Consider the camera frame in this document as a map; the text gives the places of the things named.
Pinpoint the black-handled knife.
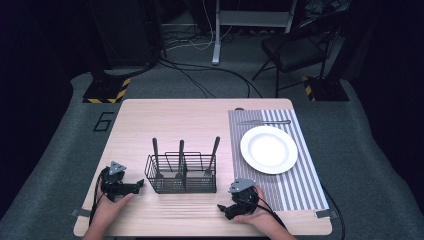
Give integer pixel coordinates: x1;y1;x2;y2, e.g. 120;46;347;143
175;139;186;178

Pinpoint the grey tape strip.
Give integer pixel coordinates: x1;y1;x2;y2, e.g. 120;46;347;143
70;208;92;219
314;209;339;220

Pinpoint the black yellow-striped stand base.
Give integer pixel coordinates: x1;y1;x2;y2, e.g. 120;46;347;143
82;76;132;105
301;75;351;103

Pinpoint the white round plate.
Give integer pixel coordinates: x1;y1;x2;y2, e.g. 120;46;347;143
239;124;299;176

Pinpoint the white metal stand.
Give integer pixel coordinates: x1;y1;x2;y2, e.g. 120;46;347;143
211;0;298;66

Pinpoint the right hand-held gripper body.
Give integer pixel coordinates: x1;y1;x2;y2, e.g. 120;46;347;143
227;177;260;218

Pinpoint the white floor cable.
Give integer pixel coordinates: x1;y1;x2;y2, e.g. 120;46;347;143
164;0;235;52

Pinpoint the silver table knife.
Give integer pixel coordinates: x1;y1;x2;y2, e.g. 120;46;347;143
236;118;292;127

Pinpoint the black floor cable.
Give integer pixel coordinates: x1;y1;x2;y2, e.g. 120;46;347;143
158;57;264;100

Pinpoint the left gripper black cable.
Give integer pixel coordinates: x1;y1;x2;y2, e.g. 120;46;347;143
88;167;110;228

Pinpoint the black equipment cabinet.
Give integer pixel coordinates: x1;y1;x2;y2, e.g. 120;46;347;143
85;0;165;68

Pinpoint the black-handled spoon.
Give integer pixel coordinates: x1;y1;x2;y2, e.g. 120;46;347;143
152;137;165;178

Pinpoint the person's right hand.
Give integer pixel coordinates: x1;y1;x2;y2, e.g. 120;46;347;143
233;185;278;232

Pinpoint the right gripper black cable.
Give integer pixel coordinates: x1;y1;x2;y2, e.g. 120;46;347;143
252;185;288;231

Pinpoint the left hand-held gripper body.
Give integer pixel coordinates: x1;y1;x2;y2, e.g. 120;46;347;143
99;161;135;203

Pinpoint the black cable beside table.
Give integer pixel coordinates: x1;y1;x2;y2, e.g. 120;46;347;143
321;184;347;240

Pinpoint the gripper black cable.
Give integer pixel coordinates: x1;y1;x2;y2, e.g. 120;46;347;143
252;185;288;231
88;167;110;228

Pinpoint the person's left hand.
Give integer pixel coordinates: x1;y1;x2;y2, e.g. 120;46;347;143
90;192;135;232

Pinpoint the black wire cutlery basket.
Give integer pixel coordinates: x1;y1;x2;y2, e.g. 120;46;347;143
143;151;218;195

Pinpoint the grey striped placemat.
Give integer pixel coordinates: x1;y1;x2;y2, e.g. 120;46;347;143
227;108;331;212

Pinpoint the black folding chair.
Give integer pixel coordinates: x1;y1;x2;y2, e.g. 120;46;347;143
251;12;345;99

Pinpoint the black-handled fork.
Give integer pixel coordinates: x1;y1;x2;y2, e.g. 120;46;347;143
203;135;221;177

